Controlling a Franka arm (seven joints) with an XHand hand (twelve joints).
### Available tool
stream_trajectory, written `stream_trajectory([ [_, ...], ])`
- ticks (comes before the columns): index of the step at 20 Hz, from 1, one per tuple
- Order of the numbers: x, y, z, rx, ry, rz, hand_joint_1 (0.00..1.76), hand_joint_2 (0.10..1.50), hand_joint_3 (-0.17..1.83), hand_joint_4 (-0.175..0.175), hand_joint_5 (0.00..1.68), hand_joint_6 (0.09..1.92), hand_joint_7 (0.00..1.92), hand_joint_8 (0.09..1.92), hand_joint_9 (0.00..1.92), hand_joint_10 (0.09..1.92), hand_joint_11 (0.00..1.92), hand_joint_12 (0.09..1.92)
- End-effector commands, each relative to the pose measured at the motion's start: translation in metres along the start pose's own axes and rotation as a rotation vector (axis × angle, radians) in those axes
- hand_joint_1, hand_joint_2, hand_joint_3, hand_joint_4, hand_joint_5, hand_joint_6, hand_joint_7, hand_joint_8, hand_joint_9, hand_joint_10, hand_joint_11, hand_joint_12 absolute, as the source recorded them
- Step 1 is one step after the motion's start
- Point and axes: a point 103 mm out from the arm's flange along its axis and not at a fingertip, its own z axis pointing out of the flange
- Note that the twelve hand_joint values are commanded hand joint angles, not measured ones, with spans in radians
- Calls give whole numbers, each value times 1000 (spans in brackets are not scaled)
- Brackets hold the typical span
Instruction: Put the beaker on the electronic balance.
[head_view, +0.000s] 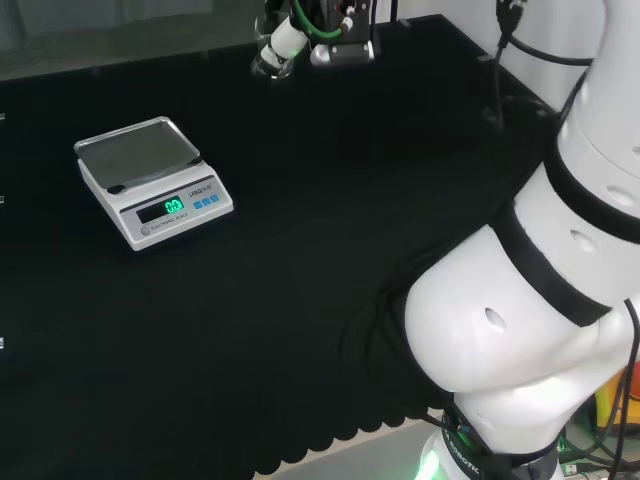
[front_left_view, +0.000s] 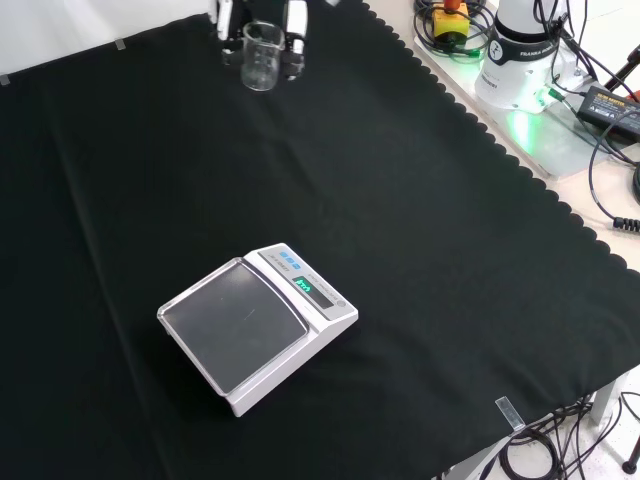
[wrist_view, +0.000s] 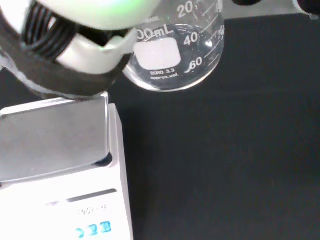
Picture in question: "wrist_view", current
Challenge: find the white electronic balance steel pan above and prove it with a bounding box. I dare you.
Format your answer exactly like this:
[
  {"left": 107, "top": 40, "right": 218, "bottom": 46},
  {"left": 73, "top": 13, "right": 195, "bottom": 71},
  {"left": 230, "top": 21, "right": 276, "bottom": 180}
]
[{"left": 0, "top": 91, "right": 138, "bottom": 240}]

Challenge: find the black bench cloth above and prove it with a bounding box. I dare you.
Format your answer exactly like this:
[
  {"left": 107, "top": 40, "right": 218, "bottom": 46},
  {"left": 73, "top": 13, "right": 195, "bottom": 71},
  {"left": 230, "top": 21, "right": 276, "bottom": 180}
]
[{"left": 0, "top": 11, "right": 320, "bottom": 240}]

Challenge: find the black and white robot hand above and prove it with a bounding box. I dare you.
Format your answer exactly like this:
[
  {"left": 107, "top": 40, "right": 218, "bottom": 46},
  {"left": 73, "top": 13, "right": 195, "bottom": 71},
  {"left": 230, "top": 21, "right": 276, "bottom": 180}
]
[{"left": 0, "top": 0, "right": 166, "bottom": 101}]

